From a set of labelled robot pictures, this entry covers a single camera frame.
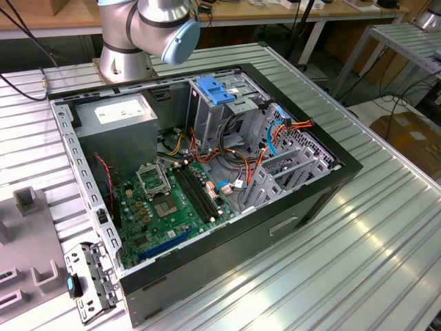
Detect orange power wire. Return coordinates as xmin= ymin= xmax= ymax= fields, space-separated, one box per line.
xmin=275 ymin=117 xmax=315 ymax=135

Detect grey metal disk bay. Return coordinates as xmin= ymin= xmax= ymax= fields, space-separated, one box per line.
xmin=239 ymin=144 xmax=342 ymax=213

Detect black RAM slot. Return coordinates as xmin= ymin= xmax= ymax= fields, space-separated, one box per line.
xmin=178 ymin=162 xmax=220 ymax=218
xmin=171 ymin=165 xmax=212 ymax=223
xmin=174 ymin=164 xmax=216 ymax=221
xmin=183 ymin=160 xmax=224 ymax=215

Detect grey metal drive cage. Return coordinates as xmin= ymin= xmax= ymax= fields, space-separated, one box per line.
xmin=185 ymin=70 xmax=273 ymax=152

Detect metal socket cover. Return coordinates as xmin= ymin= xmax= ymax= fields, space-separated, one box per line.
xmin=136 ymin=161 xmax=172 ymax=199

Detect CPU socket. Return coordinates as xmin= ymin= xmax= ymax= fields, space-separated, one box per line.
xmin=153 ymin=194 xmax=180 ymax=218

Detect green motherboard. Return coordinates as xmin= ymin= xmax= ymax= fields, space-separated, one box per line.
xmin=112 ymin=160 xmax=238 ymax=272

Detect black open PC case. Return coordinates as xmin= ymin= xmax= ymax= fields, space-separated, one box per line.
xmin=46 ymin=62 xmax=365 ymax=328

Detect blue expansion slot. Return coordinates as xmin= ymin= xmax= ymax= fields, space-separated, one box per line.
xmin=137 ymin=228 xmax=194 ymax=263

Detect grey power supply unit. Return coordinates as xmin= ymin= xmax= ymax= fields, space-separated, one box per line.
xmin=72 ymin=92 xmax=159 ymax=180

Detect white low table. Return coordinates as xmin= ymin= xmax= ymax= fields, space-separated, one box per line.
xmin=346 ymin=94 xmax=420 ymax=128

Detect wooden desk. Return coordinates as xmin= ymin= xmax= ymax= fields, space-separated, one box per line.
xmin=0 ymin=0 xmax=413 ymax=41

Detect white box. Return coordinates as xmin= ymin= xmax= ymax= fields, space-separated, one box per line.
xmin=280 ymin=0 xmax=327 ymax=10

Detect black latch with teal tab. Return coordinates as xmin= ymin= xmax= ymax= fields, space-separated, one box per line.
xmin=65 ymin=274 xmax=85 ymax=299

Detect cardboard box with labels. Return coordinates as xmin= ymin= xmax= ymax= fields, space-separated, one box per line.
xmin=370 ymin=110 xmax=441 ymax=180

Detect grey parts rack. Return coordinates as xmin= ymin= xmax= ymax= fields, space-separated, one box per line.
xmin=0 ymin=185 xmax=79 ymax=331

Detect small cardboard box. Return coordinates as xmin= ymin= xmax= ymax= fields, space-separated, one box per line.
xmin=48 ymin=0 xmax=72 ymax=17

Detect orange red wire bundle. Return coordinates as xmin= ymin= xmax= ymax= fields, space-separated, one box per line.
xmin=189 ymin=136 xmax=269 ymax=189

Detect yellow black power wires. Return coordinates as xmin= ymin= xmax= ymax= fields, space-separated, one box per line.
xmin=161 ymin=127 xmax=189 ymax=158

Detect blue data wire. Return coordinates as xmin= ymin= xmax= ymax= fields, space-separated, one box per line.
xmin=266 ymin=106 xmax=293 ymax=159

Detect blue plastic drive bracket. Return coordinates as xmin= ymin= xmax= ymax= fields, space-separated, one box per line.
xmin=196 ymin=76 xmax=237 ymax=107

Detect red black fan wire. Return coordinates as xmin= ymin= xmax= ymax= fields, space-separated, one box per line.
xmin=93 ymin=154 xmax=116 ymax=208

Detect metal slot retention bracket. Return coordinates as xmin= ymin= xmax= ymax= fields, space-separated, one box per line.
xmin=63 ymin=241 xmax=121 ymax=325

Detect black dangling cable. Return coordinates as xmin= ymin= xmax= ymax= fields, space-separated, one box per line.
xmin=0 ymin=5 xmax=59 ymax=103

